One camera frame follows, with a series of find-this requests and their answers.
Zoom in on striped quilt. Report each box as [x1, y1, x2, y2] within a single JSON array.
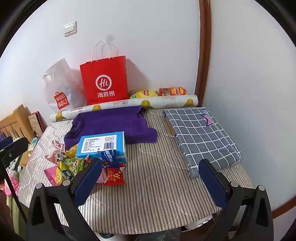
[[18, 107, 253, 234]]

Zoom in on fruit printed paper roll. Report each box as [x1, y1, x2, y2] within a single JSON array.
[[50, 95, 198, 122]]

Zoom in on white plastic object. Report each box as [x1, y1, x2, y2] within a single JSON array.
[[185, 215, 213, 230]]

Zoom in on yellow chip bag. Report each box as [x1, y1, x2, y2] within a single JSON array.
[[129, 90, 159, 100]]

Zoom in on orange chip bag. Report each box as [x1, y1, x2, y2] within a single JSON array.
[[158, 87, 186, 97]]

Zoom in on grey checked folded cloth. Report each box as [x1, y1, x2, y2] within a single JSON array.
[[162, 107, 242, 179]]

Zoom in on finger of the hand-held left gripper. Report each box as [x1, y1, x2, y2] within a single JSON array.
[[0, 137, 28, 165], [0, 136, 14, 150]]

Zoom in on small red snack packet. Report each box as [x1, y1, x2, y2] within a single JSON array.
[[104, 168, 125, 186]]

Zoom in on pink floral cloth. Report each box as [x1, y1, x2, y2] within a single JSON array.
[[5, 169, 20, 197]]

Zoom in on brown wooden door frame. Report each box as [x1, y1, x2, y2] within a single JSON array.
[[194, 0, 212, 107]]

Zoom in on small blue snack packet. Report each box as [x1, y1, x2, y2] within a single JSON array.
[[98, 150, 121, 168]]

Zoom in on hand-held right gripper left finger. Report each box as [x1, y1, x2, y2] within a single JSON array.
[[26, 158, 103, 241]]

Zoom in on purple towel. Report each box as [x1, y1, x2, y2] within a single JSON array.
[[63, 105, 158, 151]]

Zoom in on black cord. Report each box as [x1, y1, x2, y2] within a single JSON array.
[[0, 159, 28, 224]]

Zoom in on red paper bag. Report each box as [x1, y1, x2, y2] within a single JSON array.
[[80, 39, 129, 105]]

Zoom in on pink orange snack packet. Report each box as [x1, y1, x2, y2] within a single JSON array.
[[44, 166, 61, 186]]

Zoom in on green snack packet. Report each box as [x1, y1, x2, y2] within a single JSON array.
[[63, 157, 85, 179]]

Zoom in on blue tissue pack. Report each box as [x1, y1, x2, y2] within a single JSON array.
[[76, 131, 128, 164]]

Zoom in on white plastic shopping bag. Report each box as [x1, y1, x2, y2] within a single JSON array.
[[42, 58, 87, 112]]

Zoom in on wooden slatted furniture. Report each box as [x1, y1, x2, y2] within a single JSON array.
[[0, 104, 31, 144]]

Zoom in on yellow black printed snack packet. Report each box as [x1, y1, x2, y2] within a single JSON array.
[[65, 144, 80, 158]]

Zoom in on white light switch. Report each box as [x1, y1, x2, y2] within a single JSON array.
[[63, 21, 77, 37]]

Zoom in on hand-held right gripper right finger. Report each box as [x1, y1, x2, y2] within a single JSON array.
[[198, 159, 274, 241]]

